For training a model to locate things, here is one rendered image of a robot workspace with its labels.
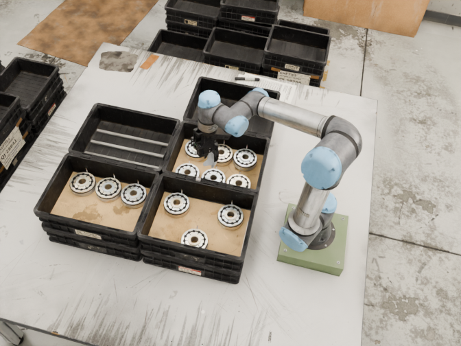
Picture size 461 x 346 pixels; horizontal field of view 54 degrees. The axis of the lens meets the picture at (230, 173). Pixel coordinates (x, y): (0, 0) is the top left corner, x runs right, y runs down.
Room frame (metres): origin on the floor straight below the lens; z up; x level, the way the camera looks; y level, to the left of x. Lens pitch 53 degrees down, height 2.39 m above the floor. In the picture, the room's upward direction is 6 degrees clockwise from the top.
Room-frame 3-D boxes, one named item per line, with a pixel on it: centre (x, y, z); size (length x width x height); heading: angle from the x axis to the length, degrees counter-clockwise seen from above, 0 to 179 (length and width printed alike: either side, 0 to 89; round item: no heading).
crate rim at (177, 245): (0.90, 0.10, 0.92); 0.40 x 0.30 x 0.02; 82
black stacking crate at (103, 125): (1.25, 0.46, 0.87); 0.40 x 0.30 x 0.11; 82
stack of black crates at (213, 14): (2.97, 0.38, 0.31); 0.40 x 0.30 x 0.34; 81
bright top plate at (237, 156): (1.25, -0.06, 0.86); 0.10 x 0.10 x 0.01
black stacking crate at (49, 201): (0.95, 0.50, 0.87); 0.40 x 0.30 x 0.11; 82
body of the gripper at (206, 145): (1.14, 0.11, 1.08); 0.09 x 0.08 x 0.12; 126
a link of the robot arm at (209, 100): (1.15, 0.10, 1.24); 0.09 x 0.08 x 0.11; 55
